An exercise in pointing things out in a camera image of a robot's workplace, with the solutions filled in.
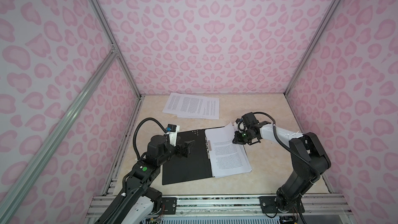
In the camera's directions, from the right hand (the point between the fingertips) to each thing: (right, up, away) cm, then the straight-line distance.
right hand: (233, 140), depth 90 cm
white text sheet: (-6, +3, +8) cm, 10 cm away
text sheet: (-4, -10, -2) cm, 11 cm away
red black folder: (-21, -14, -4) cm, 26 cm away
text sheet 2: (-30, +20, +23) cm, 43 cm away
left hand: (-25, +4, -16) cm, 30 cm away
